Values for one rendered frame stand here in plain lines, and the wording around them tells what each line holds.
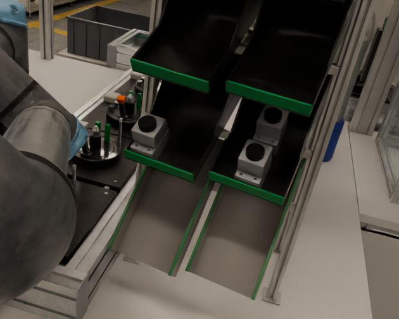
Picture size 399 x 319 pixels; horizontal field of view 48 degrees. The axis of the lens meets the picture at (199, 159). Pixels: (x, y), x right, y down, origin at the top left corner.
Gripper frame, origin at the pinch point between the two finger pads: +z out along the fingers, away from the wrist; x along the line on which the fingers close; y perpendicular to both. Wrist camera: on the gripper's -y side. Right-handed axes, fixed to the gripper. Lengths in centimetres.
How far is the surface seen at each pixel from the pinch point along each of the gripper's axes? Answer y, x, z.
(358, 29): -12, 52, -39
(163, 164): 0.9, 27.5, -14.2
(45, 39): -115, -61, 11
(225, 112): -9.6, 34.8, -21.2
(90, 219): -8.3, 10.9, 9.6
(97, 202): -14.4, 9.7, 9.5
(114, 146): -36.4, 4.3, 7.6
